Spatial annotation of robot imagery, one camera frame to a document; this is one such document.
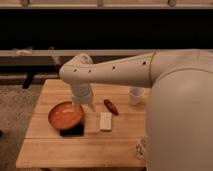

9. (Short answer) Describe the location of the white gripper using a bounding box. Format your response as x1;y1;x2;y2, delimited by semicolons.
71;84;96;113

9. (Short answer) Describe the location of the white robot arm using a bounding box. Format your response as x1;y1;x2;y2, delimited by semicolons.
59;49;213;171

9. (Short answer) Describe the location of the orange ceramic bowl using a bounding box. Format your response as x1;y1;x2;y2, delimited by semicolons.
48;101;84;130

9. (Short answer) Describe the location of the dark red oblong object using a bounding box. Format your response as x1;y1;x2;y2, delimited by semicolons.
104;99;118;115

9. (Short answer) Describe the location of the white rectangular block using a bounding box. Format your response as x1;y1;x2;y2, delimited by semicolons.
100;112;112;131

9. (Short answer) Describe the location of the wooden table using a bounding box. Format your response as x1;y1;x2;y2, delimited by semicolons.
16;79;147;168

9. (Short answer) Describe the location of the white plastic cup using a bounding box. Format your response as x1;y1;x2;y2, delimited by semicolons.
129;87;145;106

